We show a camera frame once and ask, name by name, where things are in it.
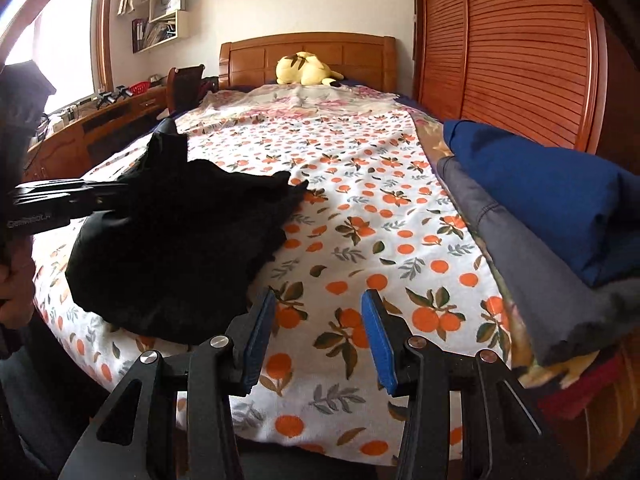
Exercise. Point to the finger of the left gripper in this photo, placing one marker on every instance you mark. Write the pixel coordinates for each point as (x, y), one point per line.
(68, 186)

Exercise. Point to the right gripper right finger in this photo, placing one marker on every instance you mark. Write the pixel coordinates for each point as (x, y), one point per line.
(503, 433)

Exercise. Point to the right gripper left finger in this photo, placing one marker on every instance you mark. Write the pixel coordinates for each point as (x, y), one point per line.
(132, 436)

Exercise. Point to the black double-breasted coat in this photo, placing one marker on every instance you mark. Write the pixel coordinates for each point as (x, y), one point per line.
(175, 263)

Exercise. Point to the person's left hand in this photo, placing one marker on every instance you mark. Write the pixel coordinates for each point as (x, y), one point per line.
(17, 288)

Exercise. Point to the long wooden desk cabinet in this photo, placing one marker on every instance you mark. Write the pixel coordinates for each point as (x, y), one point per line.
(86, 142)

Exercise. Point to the grey folded garment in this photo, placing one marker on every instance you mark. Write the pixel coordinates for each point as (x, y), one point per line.
(564, 317)

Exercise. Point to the red basket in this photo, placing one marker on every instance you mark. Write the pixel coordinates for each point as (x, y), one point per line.
(139, 88)

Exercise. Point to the wooden chair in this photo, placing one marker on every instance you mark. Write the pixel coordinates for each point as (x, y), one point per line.
(186, 87)

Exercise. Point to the pink floral blanket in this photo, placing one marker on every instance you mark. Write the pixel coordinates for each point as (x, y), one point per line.
(277, 100)

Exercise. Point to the blue folded garment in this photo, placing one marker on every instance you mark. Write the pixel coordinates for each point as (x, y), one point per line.
(585, 208)

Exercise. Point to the orange print bed sheet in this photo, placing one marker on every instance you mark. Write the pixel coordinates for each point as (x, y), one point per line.
(374, 216)

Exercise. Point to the yellow plush toy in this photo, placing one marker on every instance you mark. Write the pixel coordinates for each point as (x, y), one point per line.
(306, 69)

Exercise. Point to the wooden louvered wardrobe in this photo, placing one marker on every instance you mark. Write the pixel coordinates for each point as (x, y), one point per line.
(533, 67)

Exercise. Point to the window with wooden frame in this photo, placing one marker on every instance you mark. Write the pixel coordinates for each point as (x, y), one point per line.
(68, 41)

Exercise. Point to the white wall shelf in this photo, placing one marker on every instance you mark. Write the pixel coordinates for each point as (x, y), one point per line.
(167, 21)

